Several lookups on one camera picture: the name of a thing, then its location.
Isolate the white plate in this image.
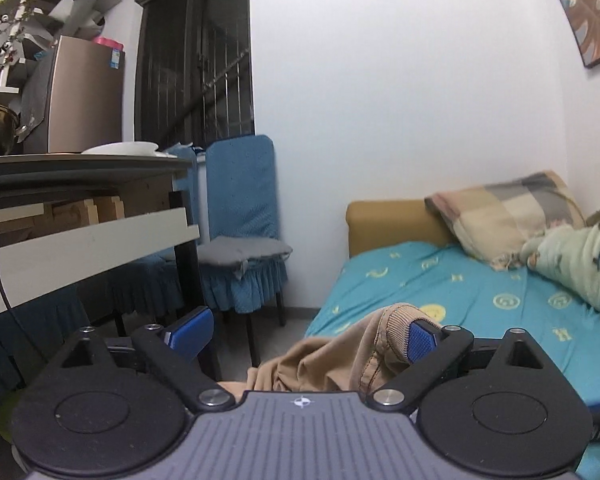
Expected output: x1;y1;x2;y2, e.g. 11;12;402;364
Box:
82;141;169;157

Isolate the green cartoon fleece blanket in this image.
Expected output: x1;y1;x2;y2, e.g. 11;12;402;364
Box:
520;209;600;312

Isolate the blue covered chair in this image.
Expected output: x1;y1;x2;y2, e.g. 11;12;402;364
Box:
199;134;289;366

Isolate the brown cardboard box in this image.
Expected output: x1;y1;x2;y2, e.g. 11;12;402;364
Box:
18;36;125;154

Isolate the dark wooden table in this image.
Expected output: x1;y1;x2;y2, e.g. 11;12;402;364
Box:
0;152;224;380

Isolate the turquoise patterned bed sheet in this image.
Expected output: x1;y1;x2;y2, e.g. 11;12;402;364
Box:
276;242;600;479

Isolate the grey seat cushion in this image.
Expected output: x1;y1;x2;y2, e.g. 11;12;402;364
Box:
197;236;292;278

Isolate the dark window door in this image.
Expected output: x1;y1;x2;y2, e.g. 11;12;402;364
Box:
134;0;254;148

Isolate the tan brown t-shirt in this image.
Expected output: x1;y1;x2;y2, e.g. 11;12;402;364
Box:
220;304;441;399

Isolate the pink box lid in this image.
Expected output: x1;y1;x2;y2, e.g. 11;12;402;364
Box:
93;36;124;52

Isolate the plaid beige grey pillow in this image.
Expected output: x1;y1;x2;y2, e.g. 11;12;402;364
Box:
425;170;585;271

